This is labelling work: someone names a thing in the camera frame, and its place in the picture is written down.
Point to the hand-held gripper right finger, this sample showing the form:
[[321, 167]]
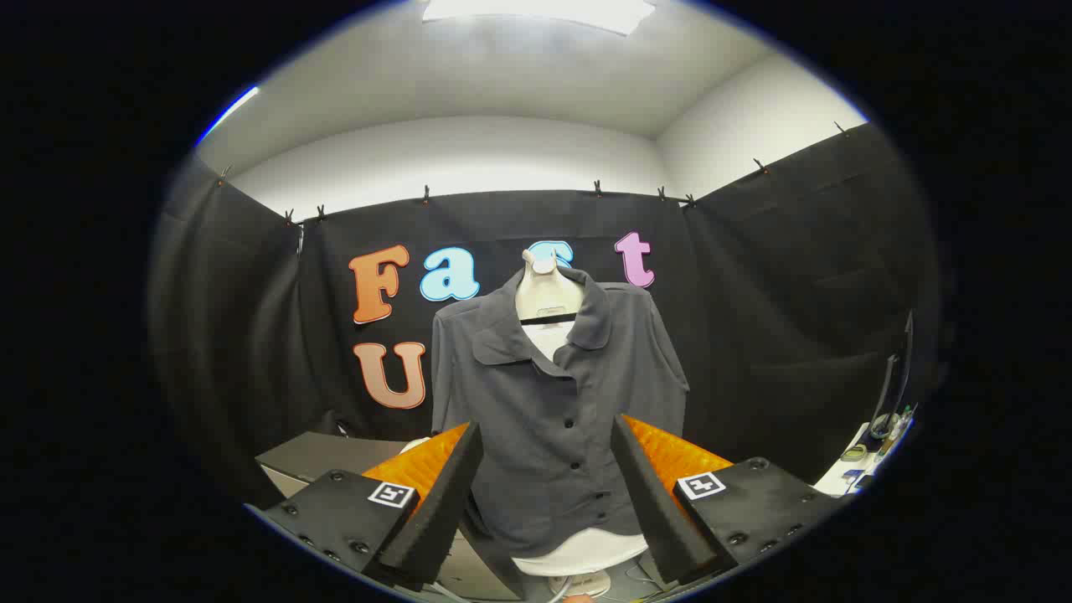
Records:
[[653, 511]]

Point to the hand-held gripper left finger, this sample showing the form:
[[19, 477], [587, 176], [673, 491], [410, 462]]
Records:
[[444, 511]]

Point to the grey button shirt clothes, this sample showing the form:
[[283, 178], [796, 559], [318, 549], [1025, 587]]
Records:
[[544, 435]]

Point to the grey drawer cabinet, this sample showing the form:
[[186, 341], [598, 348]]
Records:
[[327, 452]]

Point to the cluttered white side table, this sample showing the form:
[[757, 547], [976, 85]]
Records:
[[837, 477]]

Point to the black hanger bar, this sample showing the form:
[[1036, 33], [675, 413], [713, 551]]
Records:
[[548, 318]]

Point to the white mannequin torso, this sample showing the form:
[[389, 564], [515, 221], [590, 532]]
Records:
[[546, 293]]

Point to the black backdrop cloth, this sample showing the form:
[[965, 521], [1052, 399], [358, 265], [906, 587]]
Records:
[[251, 335]]

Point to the thin black stand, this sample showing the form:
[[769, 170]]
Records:
[[888, 385]]

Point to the row of black cloth clips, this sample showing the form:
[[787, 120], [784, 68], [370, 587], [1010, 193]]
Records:
[[426, 194]]

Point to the ceiling light panel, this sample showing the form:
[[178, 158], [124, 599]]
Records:
[[536, 10]]

